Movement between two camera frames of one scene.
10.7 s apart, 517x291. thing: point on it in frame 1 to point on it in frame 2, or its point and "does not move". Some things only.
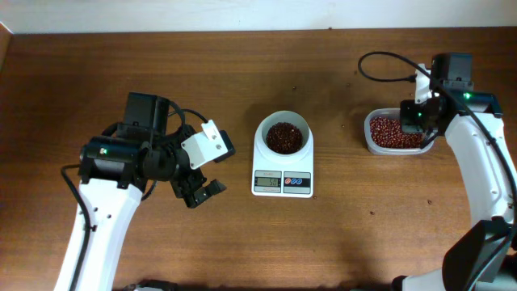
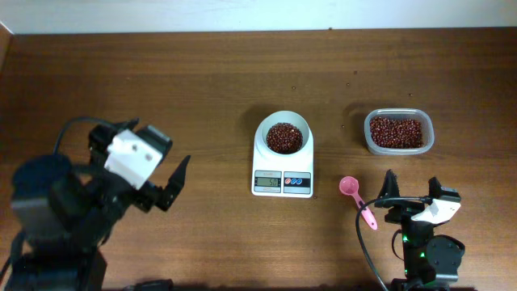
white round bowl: x=264 y=158 to x=284 y=133
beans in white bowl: x=283 y=138 does not move
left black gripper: x=184 y=190 to x=96 y=146
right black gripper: x=407 y=124 to x=403 y=212
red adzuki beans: x=386 y=132 does not move
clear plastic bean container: x=384 y=134 does not move
